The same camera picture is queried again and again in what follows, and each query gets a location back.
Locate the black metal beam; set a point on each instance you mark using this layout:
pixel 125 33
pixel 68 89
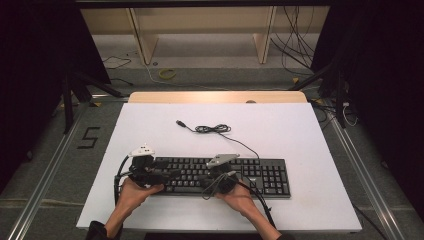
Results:
pixel 200 3

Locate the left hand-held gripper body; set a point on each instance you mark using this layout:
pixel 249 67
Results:
pixel 145 173

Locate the white table board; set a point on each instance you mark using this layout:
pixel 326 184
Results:
pixel 266 133

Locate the person's left hand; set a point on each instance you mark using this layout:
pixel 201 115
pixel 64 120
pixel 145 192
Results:
pixel 133 195

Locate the aluminium floor rail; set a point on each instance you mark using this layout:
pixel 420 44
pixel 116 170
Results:
pixel 50 173
pixel 366 186

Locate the black curtain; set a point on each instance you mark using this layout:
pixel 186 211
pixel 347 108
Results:
pixel 383 83
pixel 33 83

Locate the black metal stand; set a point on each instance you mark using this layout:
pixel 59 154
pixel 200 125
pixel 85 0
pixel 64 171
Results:
pixel 339 100

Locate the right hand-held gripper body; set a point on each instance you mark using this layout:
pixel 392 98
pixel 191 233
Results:
pixel 223 181

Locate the person's black left sleeve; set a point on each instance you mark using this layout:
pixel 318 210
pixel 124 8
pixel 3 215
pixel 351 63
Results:
pixel 98 231

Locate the yellow tape roll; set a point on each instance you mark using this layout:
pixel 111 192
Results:
pixel 165 75

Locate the black tripod stand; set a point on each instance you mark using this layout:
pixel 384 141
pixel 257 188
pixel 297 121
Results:
pixel 68 106

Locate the black keyboard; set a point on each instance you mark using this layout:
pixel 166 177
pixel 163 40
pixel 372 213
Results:
pixel 266 175

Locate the person's right hand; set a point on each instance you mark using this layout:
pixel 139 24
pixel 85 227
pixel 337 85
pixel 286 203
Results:
pixel 240 200

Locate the beige wooden desk frame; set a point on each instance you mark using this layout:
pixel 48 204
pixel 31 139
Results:
pixel 145 41

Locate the grey table grommet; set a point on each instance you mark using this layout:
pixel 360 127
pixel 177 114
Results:
pixel 250 101

